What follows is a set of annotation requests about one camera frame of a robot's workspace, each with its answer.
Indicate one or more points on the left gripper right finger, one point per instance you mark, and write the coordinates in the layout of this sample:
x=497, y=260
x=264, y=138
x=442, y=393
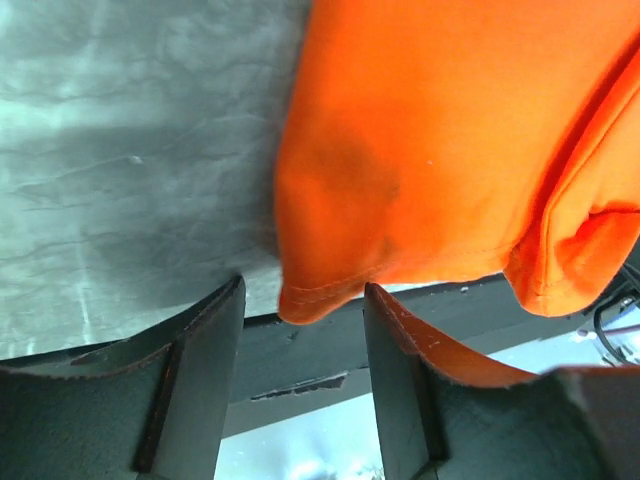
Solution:
x=446, y=411

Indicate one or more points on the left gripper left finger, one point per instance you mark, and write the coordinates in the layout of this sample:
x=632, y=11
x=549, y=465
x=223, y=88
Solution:
x=150, y=406

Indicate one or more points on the orange t shirt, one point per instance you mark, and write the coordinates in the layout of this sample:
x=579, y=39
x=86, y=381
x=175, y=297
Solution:
x=444, y=141

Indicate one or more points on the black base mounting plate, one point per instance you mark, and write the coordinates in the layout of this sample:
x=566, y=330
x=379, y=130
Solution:
x=274, y=357

